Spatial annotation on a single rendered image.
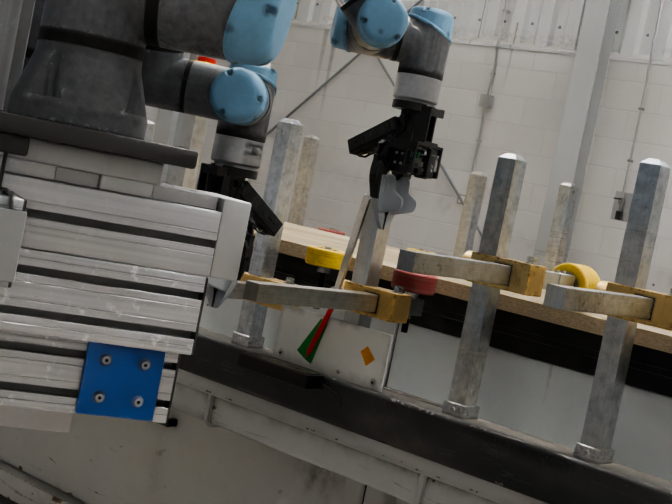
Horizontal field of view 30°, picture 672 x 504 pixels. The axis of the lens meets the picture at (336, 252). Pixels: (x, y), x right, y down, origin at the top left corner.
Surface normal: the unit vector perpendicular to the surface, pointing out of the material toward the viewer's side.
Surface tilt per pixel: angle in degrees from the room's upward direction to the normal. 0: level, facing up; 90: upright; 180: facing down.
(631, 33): 90
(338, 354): 90
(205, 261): 90
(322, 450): 90
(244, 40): 129
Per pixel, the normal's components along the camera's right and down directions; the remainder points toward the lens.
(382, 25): 0.12, 0.08
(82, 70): 0.19, -0.21
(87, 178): 0.38, 0.13
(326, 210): -0.59, -0.07
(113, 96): 0.66, -0.14
